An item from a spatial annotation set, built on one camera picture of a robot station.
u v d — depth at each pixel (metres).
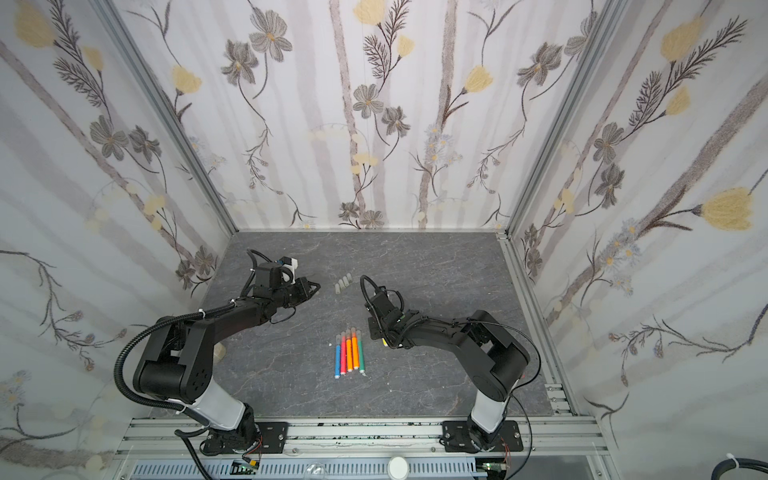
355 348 0.88
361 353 0.88
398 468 0.62
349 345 0.90
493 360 0.47
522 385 0.49
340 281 1.04
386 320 0.71
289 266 0.85
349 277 1.06
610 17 0.69
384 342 0.80
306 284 0.84
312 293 0.90
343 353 0.88
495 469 0.70
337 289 1.03
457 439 0.73
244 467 0.72
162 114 0.84
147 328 0.46
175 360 0.46
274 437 0.74
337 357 0.88
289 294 0.81
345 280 1.04
